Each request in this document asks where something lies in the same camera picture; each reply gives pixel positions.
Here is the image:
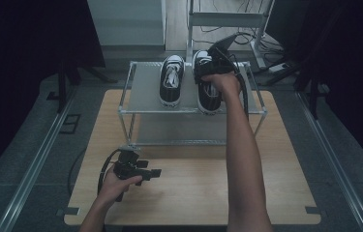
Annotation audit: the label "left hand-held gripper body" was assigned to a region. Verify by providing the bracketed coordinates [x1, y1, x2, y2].
[112, 144, 153, 203]

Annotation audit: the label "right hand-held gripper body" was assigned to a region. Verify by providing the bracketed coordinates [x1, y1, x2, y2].
[194, 33, 244, 85]

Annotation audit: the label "black white canvas sneaker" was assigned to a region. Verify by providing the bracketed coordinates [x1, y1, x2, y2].
[159, 53, 186, 109]
[192, 49, 224, 116]

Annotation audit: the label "grey metal shoe rack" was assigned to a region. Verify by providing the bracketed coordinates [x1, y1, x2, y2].
[117, 60, 269, 148]

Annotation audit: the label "person's right hand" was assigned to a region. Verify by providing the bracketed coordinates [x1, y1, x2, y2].
[200, 71, 242, 102]

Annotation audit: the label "person's left hand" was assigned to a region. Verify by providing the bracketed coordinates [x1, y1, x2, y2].
[99, 169, 143, 205]

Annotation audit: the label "white metal stand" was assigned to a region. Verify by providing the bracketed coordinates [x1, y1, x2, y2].
[186, 0, 276, 71]

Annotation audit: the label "white power strip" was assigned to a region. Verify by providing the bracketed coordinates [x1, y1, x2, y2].
[267, 62, 288, 74]

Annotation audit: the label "black tripod stand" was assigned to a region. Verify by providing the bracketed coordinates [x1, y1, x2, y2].
[261, 59, 323, 121]
[46, 59, 119, 114]

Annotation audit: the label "white cabinet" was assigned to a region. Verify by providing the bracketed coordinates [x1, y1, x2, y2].
[86, 0, 167, 48]

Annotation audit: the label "dark curtain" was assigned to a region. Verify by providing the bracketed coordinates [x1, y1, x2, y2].
[0, 0, 106, 189]
[265, 0, 363, 180]

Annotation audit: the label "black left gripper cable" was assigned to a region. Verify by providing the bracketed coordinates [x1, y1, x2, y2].
[97, 148, 121, 196]

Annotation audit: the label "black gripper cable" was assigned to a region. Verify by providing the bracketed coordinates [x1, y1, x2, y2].
[229, 52, 251, 121]
[97, 148, 121, 196]

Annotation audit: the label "black floor cables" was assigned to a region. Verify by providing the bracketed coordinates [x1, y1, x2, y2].
[197, 0, 285, 54]

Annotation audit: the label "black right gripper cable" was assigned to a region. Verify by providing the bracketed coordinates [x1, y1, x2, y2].
[229, 52, 251, 121]

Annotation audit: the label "aluminium floor rail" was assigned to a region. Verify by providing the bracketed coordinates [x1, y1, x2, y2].
[0, 86, 77, 232]
[294, 91, 363, 232]

